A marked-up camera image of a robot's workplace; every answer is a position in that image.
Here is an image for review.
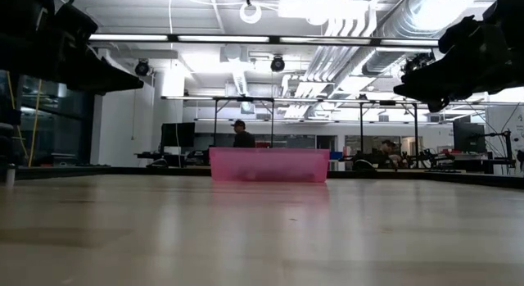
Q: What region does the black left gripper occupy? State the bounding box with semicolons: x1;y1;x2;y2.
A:
24;2;145;95

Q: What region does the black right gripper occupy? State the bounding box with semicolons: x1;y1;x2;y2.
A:
392;14;524;114

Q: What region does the black ceiling spotlight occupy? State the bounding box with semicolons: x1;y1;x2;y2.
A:
400;51;436;74
133;58;151;78
269;54;287;73

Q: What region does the black computer monitor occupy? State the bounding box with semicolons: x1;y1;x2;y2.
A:
452;120;487;153
160;121;197;148

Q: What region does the person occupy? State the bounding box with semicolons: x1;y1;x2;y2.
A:
377;138;405;165
231;119;257;149

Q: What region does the pink translucent plastic bin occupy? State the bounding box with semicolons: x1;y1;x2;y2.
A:
208;146;331;184

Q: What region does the black background rig frame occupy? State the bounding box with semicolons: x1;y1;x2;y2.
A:
358;98;421;164
212;96;276;148

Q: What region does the silver ventilation duct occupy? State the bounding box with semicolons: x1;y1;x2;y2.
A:
361;0;492;77

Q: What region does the yellow hanging cable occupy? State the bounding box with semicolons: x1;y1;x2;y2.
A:
26;79;43;169

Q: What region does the black aluminium table frame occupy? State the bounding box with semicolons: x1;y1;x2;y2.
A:
0;165;524;190

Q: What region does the small white post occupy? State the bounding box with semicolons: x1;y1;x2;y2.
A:
4;161;16;188

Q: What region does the white ceiling ring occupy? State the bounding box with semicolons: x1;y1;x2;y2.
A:
238;1;263;25

